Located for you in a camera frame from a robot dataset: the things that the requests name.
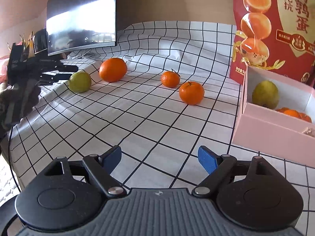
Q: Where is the large orange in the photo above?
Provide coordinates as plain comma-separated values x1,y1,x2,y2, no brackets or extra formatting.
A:
99,58,127,83

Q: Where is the black monitor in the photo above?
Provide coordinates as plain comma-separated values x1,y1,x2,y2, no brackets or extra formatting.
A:
46,0,117,55

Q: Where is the pink gift box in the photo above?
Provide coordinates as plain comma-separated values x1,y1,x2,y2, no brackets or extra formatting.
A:
232,67,314,167

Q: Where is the white grid tablecloth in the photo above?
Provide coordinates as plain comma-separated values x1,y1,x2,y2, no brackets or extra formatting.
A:
1,21,314,235

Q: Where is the red snack bag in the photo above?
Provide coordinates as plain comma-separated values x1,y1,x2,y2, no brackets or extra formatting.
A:
230,0,314,85

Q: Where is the mandarin behind group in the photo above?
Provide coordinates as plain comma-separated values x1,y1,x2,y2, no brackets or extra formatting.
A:
179,81,205,105

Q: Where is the potted plant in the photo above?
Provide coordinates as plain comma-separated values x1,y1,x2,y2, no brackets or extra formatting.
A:
16,31,34,51

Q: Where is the green lemon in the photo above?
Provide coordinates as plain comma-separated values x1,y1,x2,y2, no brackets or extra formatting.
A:
68,71,91,93
252,80,279,109

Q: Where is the black speaker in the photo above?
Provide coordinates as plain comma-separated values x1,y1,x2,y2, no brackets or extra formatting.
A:
32,28,48,54

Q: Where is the stemmed mandarin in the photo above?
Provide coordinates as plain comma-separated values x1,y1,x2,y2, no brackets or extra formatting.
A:
161,71,181,88

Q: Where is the gloved left hand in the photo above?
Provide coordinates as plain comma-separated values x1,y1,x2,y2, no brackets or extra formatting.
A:
1,82,41,139

